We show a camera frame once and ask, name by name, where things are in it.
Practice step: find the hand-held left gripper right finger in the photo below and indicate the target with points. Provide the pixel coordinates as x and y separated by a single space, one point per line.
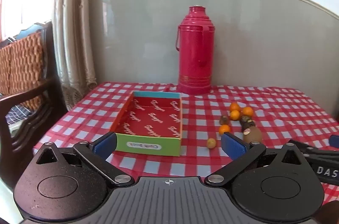
233 145

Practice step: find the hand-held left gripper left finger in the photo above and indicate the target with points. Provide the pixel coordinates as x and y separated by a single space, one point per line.
106 145

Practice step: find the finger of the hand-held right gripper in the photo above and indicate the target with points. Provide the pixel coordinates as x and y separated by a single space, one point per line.
317 152
335 140

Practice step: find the brown wrinkled fruit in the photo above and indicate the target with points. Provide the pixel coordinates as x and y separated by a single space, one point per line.
224 120

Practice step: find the small yellow-orange mandarin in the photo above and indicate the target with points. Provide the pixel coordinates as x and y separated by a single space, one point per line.
234 115

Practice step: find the green and red cardboard box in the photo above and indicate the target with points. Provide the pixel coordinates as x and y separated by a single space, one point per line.
151 118

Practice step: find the orange mandarin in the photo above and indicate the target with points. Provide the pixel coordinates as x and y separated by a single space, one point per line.
248 111
234 106
224 129

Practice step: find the small yellow round fruit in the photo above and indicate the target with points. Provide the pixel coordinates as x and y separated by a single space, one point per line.
211 143

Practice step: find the brown kiwi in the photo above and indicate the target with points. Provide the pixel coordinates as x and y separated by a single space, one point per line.
254 135

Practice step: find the red checkered tablecloth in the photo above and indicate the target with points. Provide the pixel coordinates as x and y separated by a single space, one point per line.
201 112

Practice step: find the dark wooden chair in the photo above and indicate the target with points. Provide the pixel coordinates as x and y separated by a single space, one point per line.
39 107

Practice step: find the plaid cloth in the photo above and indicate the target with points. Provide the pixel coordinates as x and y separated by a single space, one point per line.
18 114

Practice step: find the red thermos flask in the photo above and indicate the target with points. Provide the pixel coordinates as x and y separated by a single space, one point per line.
197 54

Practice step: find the beige lace curtain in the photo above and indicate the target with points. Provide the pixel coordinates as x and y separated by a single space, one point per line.
74 41

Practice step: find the orange woven cushion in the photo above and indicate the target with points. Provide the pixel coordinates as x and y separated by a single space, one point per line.
25 67

